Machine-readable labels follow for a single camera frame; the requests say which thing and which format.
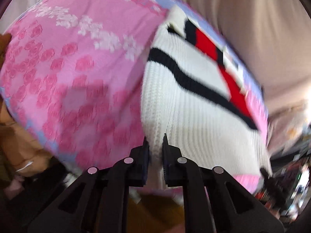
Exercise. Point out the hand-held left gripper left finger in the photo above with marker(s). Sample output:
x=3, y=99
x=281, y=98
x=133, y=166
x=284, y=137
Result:
x=145, y=161

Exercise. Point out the pink floral blanket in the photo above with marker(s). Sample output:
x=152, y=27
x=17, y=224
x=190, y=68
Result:
x=73, y=77

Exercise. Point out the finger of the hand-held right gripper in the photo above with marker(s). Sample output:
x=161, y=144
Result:
x=274, y=187

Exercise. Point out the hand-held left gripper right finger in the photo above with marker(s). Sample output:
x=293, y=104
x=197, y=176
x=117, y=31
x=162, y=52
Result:
x=165, y=161

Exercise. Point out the white knit sweater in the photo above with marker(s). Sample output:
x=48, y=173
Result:
x=194, y=116

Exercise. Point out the beige curtain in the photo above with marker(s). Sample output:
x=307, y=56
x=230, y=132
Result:
x=255, y=29

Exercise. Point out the brown padded object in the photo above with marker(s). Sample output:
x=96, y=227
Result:
x=21, y=150

